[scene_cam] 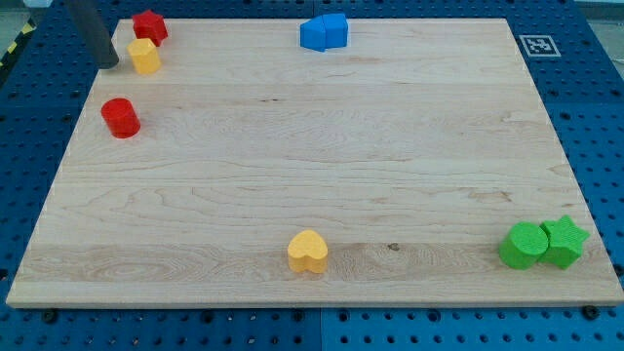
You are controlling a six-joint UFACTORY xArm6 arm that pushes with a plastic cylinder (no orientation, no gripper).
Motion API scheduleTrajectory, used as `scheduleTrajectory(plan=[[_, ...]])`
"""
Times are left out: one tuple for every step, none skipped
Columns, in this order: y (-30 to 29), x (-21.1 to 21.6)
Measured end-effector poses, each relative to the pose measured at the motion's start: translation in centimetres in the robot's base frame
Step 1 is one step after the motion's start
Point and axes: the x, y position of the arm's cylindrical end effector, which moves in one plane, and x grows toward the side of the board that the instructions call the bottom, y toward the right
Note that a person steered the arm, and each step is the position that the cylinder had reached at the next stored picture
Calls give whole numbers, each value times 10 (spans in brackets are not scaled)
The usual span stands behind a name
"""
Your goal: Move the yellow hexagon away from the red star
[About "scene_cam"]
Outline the yellow hexagon block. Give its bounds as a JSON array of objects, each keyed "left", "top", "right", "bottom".
[{"left": 127, "top": 38, "right": 162, "bottom": 74}]

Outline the red star block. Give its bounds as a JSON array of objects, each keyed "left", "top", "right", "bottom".
[{"left": 132, "top": 10, "right": 169, "bottom": 47}]

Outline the green star block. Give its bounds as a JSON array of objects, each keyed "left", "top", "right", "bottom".
[{"left": 538, "top": 214, "right": 590, "bottom": 269}]

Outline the yellow heart block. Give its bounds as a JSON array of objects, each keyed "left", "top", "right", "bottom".
[{"left": 287, "top": 229, "right": 329, "bottom": 274}]

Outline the light wooden board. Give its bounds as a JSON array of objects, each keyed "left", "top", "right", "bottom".
[{"left": 7, "top": 19, "right": 623, "bottom": 309}]

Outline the blue wedge block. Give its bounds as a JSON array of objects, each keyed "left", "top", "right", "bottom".
[{"left": 299, "top": 17, "right": 326, "bottom": 52}]

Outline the blue cube block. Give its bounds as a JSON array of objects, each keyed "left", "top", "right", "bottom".
[{"left": 321, "top": 13, "right": 349, "bottom": 49}]

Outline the red cylinder block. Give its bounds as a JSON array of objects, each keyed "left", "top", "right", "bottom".
[{"left": 100, "top": 97, "right": 140, "bottom": 138}]

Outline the green cylinder block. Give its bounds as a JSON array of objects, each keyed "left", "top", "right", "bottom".
[{"left": 498, "top": 221, "right": 549, "bottom": 270}]

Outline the white fiducial marker tag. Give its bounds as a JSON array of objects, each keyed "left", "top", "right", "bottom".
[{"left": 519, "top": 34, "right": 561, "bottom": 58}]

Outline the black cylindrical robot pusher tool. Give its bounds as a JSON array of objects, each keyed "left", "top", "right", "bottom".
[{"left": 64, "top": 0, "right": 119, "bottom": 69}]

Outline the black bolt front left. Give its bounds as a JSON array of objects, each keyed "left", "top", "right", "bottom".
[{"left": 41, "top": 309, "right": 59, "bottom": 325}]

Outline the black bolt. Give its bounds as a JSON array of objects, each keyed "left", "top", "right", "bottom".
[
  {"left": 581, "top": 305, "right": 601, "bottom": 321},
  {"left": 41, "top": 309, "right": 59, "bottom": 325}
]

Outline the black bolt front right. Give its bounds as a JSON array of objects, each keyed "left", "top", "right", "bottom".
[{"left": 581, "top": 305, "right": 601, "bottom": 321}]

